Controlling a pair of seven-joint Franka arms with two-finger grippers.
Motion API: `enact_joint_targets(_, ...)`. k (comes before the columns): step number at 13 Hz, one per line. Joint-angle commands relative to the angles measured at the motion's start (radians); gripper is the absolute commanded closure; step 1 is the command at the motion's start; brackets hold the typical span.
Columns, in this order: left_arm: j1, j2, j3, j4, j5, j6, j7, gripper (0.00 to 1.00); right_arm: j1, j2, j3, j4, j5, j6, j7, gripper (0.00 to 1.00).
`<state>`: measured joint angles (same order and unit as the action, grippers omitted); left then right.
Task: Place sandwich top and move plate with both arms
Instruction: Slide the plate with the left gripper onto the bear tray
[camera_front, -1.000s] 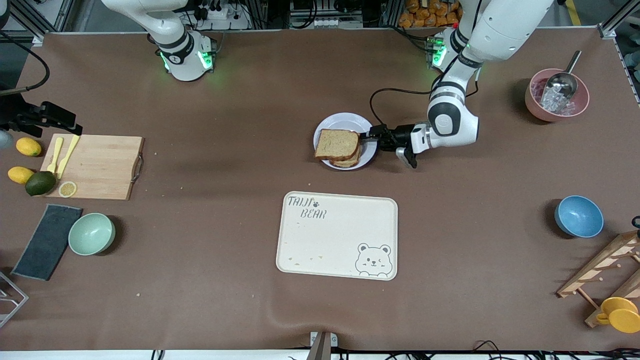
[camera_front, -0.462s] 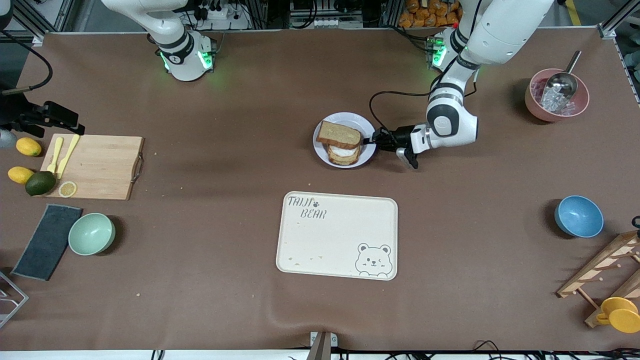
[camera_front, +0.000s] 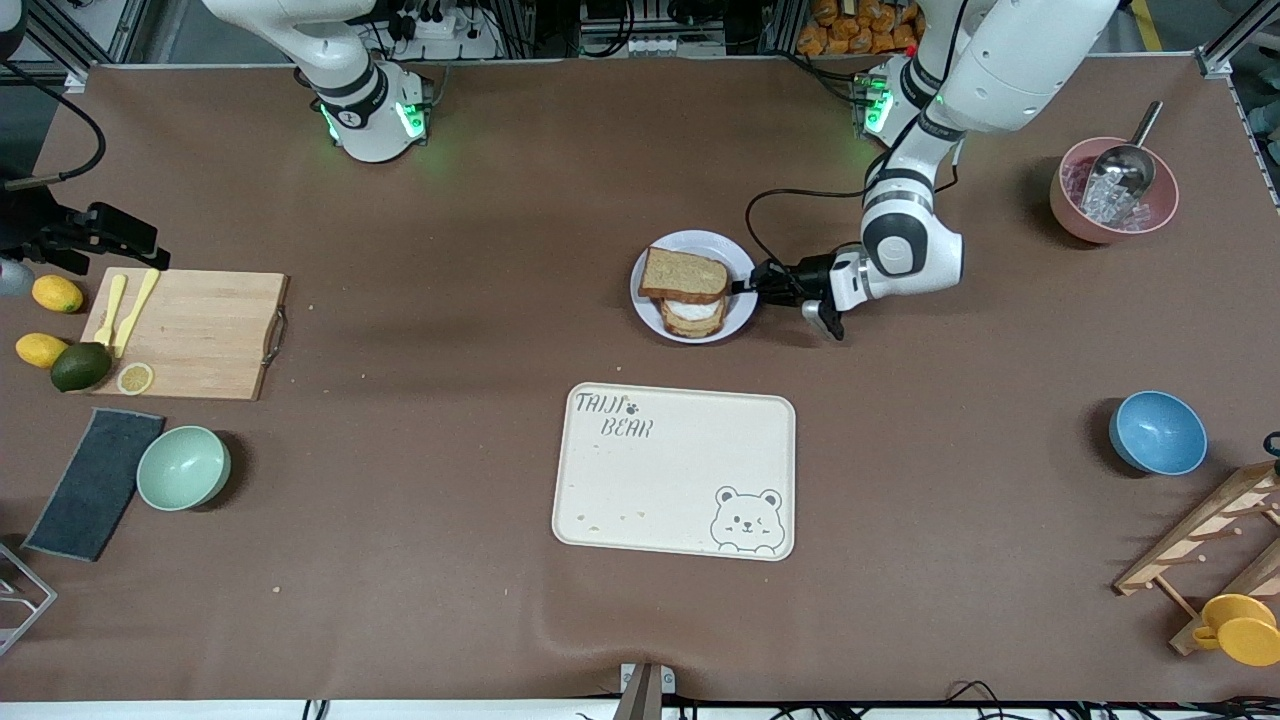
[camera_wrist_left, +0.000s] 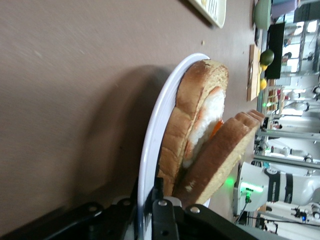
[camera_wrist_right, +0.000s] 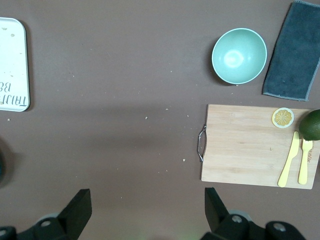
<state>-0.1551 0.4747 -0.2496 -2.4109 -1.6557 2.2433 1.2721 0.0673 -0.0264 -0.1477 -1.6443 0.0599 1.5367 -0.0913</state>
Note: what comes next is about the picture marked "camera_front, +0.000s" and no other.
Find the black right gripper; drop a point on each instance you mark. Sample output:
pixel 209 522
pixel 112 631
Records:
pixel 30 222

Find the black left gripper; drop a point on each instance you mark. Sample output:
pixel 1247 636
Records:
pixel 808 278

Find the white round plate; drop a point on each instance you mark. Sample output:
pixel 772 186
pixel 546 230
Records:
pixel 742 312

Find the fried egg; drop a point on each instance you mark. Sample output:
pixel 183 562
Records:
pixel 695 308

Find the plain brown bread slice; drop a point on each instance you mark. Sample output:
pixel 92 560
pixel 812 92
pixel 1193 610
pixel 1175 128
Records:
pixel 685 275

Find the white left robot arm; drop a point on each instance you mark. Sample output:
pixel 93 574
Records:
pixel 1020 60

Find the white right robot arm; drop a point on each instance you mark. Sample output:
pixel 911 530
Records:
pixel 365 110

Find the yellow plastic knife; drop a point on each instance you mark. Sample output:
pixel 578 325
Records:
pixel 136 310

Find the yellow plastic fork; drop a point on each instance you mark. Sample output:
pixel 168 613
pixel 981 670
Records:
pixel 112 310

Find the yellow lemon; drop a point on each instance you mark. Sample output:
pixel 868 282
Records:
pixel 40 350
pixel 57 294

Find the wooden cutting board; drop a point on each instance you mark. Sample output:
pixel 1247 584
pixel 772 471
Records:
pixel 215 340

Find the lemon slice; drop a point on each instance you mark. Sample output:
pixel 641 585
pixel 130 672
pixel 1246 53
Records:
pixel 135 378

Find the green avocado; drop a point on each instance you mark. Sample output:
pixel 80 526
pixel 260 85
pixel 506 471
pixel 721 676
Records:
pixel 80 367

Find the cream bear print tray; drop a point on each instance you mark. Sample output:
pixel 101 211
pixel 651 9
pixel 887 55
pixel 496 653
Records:
pixel 660 480

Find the light green bowl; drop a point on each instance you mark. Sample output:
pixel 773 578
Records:
pixel 182 468

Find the dark grey cloth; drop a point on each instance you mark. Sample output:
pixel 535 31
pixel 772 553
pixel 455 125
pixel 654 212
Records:
pixel 92 485

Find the orange snack pile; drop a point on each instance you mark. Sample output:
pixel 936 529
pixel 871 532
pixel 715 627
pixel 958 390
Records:
pixel 850 30

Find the pink bowl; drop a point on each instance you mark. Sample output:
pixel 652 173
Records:
pixel 1065 215

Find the clear ice cubes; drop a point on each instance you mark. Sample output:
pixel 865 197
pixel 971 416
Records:
pixel 1105 208

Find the white power strip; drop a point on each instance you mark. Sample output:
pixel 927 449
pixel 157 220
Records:
pixel 440 30

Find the metal scoop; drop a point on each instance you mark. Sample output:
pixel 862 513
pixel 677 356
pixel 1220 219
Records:
pixel 1125 168

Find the brown table mat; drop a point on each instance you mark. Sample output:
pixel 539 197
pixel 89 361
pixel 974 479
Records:
pixel 400 580

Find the blue bowl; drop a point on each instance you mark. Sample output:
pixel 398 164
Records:
pixel 1158 433

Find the wooden drying rack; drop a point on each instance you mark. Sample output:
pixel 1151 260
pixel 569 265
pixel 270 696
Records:
pixel 1190 540

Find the yellow cup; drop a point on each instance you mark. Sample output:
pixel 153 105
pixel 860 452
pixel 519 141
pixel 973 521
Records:
pixel 1245 635

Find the aluminium frame post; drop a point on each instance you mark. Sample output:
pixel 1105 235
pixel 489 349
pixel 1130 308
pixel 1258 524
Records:
pixel 75 35
pixel 1235 40

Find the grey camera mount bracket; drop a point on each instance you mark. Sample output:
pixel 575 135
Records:
pixel 640 695

